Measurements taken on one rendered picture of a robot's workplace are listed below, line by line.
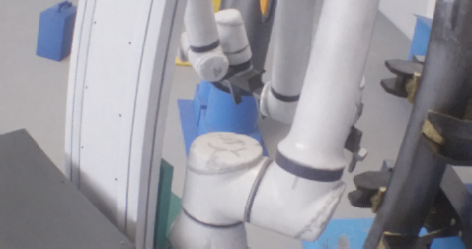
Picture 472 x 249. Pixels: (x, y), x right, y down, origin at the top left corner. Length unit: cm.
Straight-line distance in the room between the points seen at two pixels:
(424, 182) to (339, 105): 90
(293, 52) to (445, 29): 64
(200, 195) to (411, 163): 92
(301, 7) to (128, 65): 40
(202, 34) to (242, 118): 155
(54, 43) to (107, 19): 291
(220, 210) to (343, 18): 49
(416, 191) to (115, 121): 113
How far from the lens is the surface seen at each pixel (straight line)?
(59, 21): 420
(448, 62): 195
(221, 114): 326
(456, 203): 228
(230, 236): 145
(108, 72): 139
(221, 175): 134
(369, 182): 238
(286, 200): 132
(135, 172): 136
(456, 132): 181
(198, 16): 172
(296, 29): 144
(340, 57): 125
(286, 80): 155
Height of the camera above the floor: 165
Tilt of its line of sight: 25 degrees down
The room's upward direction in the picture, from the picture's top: 12 degrees clockwise
